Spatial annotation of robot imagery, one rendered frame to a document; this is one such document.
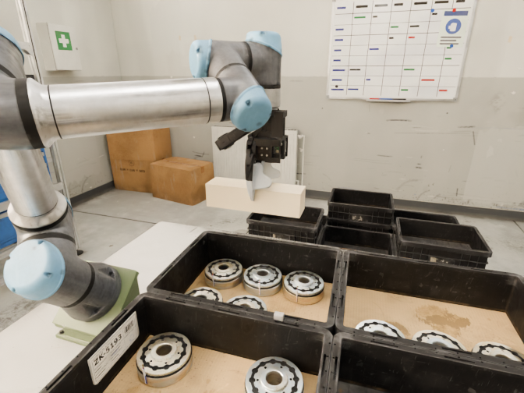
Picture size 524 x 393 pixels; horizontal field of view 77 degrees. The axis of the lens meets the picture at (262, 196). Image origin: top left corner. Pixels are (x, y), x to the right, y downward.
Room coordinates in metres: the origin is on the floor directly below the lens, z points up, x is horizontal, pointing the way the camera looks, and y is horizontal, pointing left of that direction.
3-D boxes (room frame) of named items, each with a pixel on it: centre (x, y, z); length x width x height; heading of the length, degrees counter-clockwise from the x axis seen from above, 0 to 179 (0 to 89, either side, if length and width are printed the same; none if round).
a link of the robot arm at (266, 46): (0.76, 0.00, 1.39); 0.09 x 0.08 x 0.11; 118
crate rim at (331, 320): (0.67, 0.02, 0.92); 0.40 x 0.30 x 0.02; 74
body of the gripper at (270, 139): (0.75, -0.01, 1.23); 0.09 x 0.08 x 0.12; 72
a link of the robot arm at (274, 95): (0.76, 0.00, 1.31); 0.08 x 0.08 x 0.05
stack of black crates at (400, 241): (1.50, -0.91, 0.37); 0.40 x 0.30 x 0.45; 72
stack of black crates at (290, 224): (1.74, -0.14, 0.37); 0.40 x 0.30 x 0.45; 72
